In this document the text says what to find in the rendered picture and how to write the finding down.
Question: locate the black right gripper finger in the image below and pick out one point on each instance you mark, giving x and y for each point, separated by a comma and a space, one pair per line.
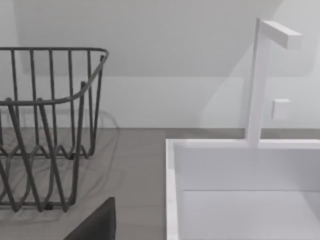
101, 222

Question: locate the white sink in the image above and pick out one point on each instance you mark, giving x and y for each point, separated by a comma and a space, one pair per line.
240, 190

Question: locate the tall white tap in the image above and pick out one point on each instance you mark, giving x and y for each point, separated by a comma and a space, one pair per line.
258, 82

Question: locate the white square tap knob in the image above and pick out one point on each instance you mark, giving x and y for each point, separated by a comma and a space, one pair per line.
279, 109

